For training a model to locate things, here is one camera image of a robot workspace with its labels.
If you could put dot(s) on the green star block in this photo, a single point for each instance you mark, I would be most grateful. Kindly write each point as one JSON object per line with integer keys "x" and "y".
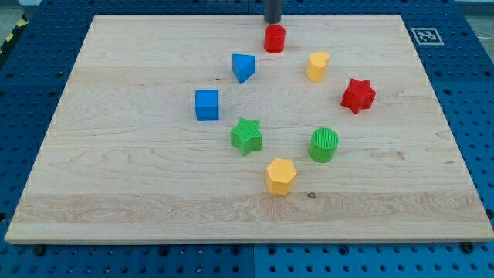
{"x": 246, "y": 136}

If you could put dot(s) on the yellow hexagon block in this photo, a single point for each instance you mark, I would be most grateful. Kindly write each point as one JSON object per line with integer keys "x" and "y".
{"x": 280, "y": 176}

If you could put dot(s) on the blue cube block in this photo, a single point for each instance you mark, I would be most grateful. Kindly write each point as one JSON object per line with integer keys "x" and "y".
{"x": 206, "y": 105}

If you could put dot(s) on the light wooden board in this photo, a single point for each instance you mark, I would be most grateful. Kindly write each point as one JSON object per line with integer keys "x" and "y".
{"x": 125, "y": 160}

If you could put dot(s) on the blue triangle block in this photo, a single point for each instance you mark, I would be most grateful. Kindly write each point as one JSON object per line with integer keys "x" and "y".
{"x": 243, "y": 66}

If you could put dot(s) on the green cylinder block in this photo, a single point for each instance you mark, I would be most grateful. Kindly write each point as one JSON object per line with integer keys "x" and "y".
{"x": 323, "y": 144}

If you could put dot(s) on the yellow heart block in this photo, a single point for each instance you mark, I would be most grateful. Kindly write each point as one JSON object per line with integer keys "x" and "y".
{"x": 317, "y": 66}

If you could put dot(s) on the red cylinder block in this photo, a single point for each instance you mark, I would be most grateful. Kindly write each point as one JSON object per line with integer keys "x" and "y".
{"x": 274, "y": 41}

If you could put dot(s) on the red star block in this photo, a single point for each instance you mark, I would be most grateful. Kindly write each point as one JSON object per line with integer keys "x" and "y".
{"x": 359, "y": 95}

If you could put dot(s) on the white fiducial marker tag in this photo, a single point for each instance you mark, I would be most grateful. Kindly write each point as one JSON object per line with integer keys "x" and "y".
{"x": 425, "y": 36}

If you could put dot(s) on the yellow black hazard tape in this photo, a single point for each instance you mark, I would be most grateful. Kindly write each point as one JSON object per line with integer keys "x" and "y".
{"x": 14, "y": 35}

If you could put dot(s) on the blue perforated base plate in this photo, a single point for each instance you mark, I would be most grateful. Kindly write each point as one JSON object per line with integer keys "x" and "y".
{"x": 37, "y": 66}

